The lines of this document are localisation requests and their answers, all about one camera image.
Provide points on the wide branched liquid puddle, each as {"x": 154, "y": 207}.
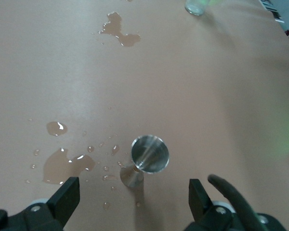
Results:
{"x": 113, "y": 26}

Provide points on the kidney-shaped liquid puddle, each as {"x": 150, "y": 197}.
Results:
{"x": 60, "y": 168}

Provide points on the small round liquid puddle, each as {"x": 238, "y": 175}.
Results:
{"x": 55, "y": 128}

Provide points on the yellow-green sleeved glass bottle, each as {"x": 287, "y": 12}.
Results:
{"x": 195, "y": 7}

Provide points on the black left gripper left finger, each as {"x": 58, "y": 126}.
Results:
{"x": 62, "y": 199}

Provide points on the steel jigger measuring cup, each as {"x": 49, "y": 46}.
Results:
{"x": 150, "y": 154}

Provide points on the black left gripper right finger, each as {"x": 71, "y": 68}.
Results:
{"x": 200, "y": 204}

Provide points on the brown table mat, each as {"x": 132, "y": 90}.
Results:
{"x": 159, "y": 84}

